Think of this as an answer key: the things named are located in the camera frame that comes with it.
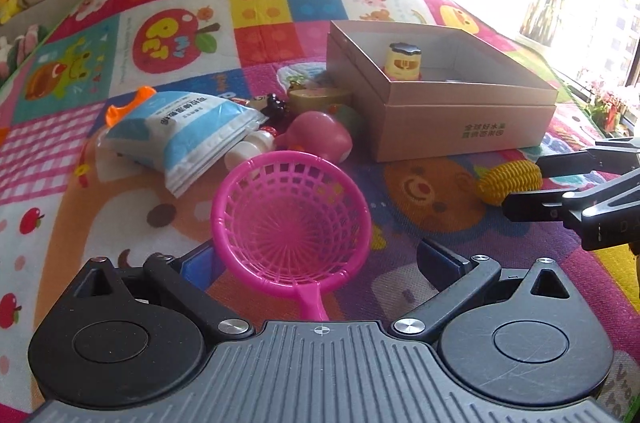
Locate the yellow toy corn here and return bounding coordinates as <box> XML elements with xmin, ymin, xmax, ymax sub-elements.
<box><xmin>475</xmin><ymin>160</ymin><xmax>544</xmax><ymax>206</ymax></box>

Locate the brown cardboard box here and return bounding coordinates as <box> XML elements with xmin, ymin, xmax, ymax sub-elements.
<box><xmin>325</xmin><ymin>20</ymin><xmax>560</xmax><ymax>163</ymax></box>

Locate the blue white refill pouch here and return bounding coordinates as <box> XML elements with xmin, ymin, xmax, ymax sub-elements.
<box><xmin>95</xmin><ymin>85</ymin><xmax>269</xmax><ymax>200</ymax></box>

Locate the colourful cartoon play mat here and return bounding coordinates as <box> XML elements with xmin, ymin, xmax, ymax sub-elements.
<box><xmin>0</xmin><ymin>0</ymin><xmax>640</xmax><ymax>423</ymax></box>

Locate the yellow plastic toy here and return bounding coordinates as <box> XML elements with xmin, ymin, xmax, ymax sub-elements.
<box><xmin>287</xmin><ymin>86</ymin><xmax>354</xmax><ymax>116</ymax></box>

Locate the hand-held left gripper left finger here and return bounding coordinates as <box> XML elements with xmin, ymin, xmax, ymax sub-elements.
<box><xmin>75</xmin><ymin>240</ymin><xmax>257</xmax><ymax>345</ymax></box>

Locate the white toy bottle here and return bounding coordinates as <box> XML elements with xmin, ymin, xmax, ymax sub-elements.
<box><xmin>223</xmin><ymin>128</ymin><xmax>276</xmax><ymax>172</ymax></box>

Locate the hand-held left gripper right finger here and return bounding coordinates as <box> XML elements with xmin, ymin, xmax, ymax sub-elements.
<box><xmin>390</xmin><ymin>237</ymin><xmax>577</xmax><ymax>345</ymax></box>

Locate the green plastic toy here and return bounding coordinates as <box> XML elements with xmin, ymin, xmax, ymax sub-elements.
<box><xmin>327</xmin><ymin>103</ymin><xmax>364</xmax><ymax>140</ymax></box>

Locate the small black toy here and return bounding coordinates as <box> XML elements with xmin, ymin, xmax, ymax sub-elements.
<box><xmin>248</xmin><ymin>93</ymin><xmax>289</xmax><ymax>124</ymax></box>

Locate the pink round toy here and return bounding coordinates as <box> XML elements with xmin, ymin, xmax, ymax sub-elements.
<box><xmin>272</xmin><ymin>110</ymin><xmax>354</xmax><ymax>164</ymax></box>

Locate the yellow toy bottle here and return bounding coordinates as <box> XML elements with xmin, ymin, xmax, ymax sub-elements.
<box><xmin>383</xmin><ymin>43</ymin><xmax>424</xmax><ymax>82</ymax></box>

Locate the pink plastic strainer scoop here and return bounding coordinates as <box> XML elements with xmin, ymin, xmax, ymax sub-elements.
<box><xmin>210</xmin><ymin>151</ymin><xmax>374</xmax><ymax>322</ymax></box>

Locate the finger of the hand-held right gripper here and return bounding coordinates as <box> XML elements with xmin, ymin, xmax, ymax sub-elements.
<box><xmin>537</xmin><ymin>136</ymin><xmax>640</xmax><ymax>178</ymax></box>
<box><xmin>502</xmin><ymin>168</ymin><xmax>640</xmax><ymax>225</ymax></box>

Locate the pink flowering plant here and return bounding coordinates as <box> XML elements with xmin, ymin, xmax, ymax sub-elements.
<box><xmin>587</xmin><ymin>85</ymin><xmax>628</xmax><ymax>134</ymax></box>

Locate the pink green plush toy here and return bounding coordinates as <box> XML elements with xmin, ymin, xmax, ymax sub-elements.
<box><xmin>0</xmin><ymin>24</ymin><xmax>49</xmax><ymax>84</ymax></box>

